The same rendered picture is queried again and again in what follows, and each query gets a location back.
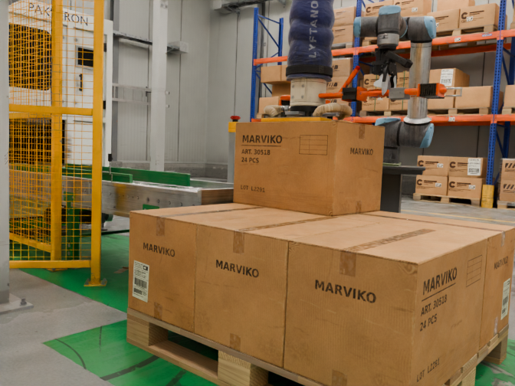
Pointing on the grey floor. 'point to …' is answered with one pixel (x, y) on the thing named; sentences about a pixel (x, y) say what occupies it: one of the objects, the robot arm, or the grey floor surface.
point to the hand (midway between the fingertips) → (389, 93)
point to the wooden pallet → (157, 335)
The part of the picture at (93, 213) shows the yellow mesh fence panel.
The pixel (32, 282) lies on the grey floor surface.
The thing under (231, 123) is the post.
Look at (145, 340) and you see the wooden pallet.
